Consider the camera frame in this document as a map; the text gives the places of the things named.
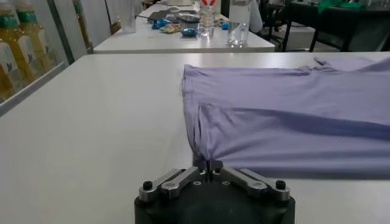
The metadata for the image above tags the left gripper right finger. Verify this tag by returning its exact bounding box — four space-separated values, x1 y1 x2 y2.
210 158 291 201

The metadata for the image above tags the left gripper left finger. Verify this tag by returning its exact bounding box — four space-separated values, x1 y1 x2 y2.
138 156 211 203

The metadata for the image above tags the purple t-shirt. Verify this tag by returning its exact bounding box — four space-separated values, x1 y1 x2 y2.
182 56 390 180

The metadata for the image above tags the long white table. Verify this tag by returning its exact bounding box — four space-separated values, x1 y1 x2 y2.
93 2 277 55

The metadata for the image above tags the tan snack packet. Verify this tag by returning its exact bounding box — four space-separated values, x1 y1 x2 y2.
160 24 182 33

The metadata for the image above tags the clear unlabelled water bottle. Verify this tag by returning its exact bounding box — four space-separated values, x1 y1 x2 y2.
227 0 252 48

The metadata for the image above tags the red label water bottle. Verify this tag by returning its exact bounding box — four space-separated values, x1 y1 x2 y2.
198 0 216 39

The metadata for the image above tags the dark grey laptop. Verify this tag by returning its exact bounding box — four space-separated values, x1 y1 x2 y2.
148 8 176 22

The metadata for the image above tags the clear tumbler white lid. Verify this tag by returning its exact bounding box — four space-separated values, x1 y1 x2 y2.
118 0 138 34

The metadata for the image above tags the glass door drinks fridge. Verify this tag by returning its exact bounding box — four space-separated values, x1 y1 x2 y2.
0 0 76 118

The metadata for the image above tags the black table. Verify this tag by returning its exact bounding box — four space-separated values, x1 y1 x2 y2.
282 1 390 52

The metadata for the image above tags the green cloth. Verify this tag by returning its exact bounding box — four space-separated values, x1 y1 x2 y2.
316 0 366 13

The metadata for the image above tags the yellow tea bottle green label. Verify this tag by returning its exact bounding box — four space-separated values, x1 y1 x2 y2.
16 0 59 74
0 2 37 86
0 39 24 97

